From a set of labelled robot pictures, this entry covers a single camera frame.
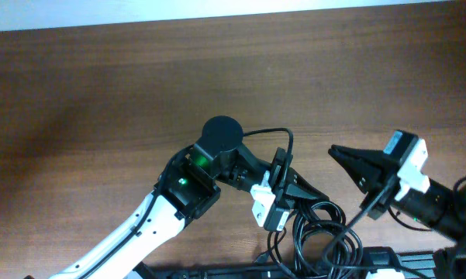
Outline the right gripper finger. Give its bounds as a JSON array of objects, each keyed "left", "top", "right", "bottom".
[
  {"left": 329, "top": 145, "right": 388, "bottom": 174},
  {"left": 328, "top": 149, "right": 383, "bottom": 194}
]

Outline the black USB cable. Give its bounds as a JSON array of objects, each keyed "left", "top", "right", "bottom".
[{"left": 255, "top": 199, "right": 364, "bottom": 279}]

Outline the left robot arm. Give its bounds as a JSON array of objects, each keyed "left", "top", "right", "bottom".
[{"left": 54, "top": 115, "right": 328, "bottom": 278}]

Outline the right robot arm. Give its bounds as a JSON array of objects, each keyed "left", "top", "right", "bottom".
[{"left": 328, "top": 130, "right": 466, "bottom": 242}]

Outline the right camera black cable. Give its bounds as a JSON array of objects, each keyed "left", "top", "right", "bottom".
[{"left": 320, "top": 181, "right": 435, "bottom": 279}]

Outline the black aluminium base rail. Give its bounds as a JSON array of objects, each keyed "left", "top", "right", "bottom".
[{"left": 135, "top": 247, "right": 466, "bottom": 279}]

